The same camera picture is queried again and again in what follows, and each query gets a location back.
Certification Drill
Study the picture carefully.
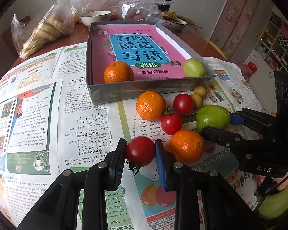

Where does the large green apple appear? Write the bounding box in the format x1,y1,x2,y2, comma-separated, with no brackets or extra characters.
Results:
196,105,230,133

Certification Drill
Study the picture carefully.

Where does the red tomato with stem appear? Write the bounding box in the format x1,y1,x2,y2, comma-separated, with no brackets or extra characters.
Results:
126,136,156,176

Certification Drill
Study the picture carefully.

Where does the yellow longan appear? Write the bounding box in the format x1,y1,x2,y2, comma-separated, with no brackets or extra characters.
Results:
190,94,203,111
194,86,207,99

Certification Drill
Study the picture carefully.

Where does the orange tangerine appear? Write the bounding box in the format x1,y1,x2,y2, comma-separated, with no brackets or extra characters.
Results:
103,61,134,83
165,130,204,165
136,91,167,122

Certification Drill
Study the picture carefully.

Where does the person's hand with red nails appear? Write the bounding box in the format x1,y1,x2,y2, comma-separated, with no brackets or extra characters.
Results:
273,172,288,191

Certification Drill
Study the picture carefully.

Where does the red plastic stool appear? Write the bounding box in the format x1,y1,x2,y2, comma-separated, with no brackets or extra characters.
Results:
237,61,257,82

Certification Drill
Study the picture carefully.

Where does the small green apple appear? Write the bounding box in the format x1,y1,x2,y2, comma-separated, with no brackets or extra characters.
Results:
183,59,206,77

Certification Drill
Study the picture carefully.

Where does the white shelf cabinet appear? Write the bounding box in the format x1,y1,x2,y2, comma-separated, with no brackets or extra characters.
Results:
244,10,288,111

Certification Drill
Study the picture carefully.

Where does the newspaper left sheet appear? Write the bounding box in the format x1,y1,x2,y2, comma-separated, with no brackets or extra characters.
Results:
0,43,112,227

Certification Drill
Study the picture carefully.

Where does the pink Hello Kitty wardrobe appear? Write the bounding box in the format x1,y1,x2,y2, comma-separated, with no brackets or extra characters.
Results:
210,0,260,59

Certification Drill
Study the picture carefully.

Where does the orange tangerine in box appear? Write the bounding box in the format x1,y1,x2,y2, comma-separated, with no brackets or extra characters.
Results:
103,61,134,83

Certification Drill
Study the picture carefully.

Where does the grey cardboard box tray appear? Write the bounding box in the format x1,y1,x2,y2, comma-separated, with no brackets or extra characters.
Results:
86,21,216,105

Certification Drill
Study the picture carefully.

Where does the pink Chinese workbook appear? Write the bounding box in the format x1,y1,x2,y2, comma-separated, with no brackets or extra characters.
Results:
90,25,189,84

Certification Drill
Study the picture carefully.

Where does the patterned bowl with pancakes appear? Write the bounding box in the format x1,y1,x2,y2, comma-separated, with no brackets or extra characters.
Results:
159,11,187,32

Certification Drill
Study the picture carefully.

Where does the white ceramic bowl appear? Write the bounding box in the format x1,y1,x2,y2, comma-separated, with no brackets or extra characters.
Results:
80,10,111,27

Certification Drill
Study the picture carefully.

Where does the plastic bag of flatbreads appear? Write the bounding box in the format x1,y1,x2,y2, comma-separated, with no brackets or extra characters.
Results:
18,0,74,59

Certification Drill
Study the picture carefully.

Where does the clear plastic bag right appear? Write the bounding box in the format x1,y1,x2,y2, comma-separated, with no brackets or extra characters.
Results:
120,0,174,21

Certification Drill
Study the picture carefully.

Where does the wooden chair left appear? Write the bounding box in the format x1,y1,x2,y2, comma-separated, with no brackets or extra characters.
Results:
1,15,31,58

